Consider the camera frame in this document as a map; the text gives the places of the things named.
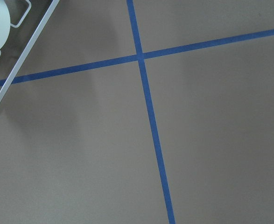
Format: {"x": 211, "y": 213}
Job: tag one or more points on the blue tape line lengthwise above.
{"x": 151, "y": 113}

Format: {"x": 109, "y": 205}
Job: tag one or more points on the blue tape line crosswise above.
{"x": 146, "y": 55}

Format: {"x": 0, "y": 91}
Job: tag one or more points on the white wire cup rack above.
{"x": 27, "y": 20}

